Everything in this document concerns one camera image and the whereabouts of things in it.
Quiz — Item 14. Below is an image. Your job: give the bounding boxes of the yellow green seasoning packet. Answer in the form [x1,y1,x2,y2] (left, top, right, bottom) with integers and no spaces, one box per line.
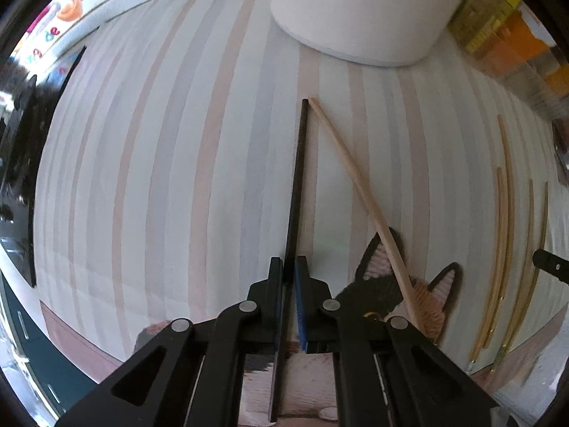
[448,0,522,54]

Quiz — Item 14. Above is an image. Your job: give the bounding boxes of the black chopstick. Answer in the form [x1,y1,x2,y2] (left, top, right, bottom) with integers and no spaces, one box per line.
[268,98,310,422]

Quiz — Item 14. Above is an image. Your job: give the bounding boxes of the bamboo chopstick green band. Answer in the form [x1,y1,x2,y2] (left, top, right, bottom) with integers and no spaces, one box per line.
[493,179,535,368]

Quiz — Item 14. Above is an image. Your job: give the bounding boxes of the orange white seasoning box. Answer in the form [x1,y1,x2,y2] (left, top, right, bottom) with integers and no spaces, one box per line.
[474,3,557,78]

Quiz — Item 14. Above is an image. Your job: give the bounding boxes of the black gas stove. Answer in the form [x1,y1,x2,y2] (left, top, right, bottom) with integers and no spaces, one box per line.
[1,46,86,287]

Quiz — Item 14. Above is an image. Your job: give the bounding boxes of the light wooden chopstick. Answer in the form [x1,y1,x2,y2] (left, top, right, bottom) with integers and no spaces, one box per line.
[309,97,425,334]

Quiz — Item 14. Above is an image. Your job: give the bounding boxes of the colourful wall stickers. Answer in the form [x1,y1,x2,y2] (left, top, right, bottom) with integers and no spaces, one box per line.
[9,0,84,68]

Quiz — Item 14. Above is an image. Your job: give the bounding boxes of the striped cat placemat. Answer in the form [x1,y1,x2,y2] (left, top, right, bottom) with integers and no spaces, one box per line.
[34,0,568,423]

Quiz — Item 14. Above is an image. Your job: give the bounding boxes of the cream utensil holder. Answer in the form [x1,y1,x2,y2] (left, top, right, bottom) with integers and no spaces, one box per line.
[270,0,461,67]

